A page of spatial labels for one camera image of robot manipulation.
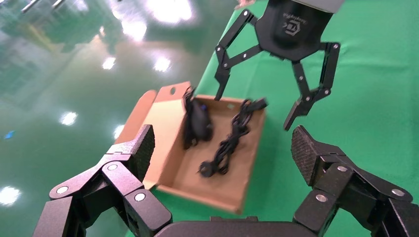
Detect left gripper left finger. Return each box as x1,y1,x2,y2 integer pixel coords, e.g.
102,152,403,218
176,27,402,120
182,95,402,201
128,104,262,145
32,124,173,237

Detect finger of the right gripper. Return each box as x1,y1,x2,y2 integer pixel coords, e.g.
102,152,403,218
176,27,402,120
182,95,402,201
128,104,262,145
283,41,341,131
214,9,263,101

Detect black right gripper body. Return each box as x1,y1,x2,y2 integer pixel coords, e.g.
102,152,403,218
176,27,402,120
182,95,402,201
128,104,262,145
254,0,335,63

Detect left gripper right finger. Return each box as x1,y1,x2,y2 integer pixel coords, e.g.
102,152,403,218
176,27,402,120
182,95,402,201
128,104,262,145
291,125,419,237

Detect black power cable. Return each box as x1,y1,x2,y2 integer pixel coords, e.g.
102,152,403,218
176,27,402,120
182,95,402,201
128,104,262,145
199,97,268,178

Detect open brown cardboard box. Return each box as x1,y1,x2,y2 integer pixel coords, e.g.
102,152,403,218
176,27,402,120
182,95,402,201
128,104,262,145
114,81,266,215

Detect green table cloth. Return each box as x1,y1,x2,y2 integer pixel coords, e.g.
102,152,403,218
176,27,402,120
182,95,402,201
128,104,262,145
126,0,419,237

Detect white table leg with foot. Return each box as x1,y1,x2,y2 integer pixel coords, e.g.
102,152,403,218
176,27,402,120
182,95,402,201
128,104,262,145
21,0,42,13

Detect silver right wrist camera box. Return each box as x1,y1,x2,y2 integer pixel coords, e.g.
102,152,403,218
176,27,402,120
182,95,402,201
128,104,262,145
291,0,346,14

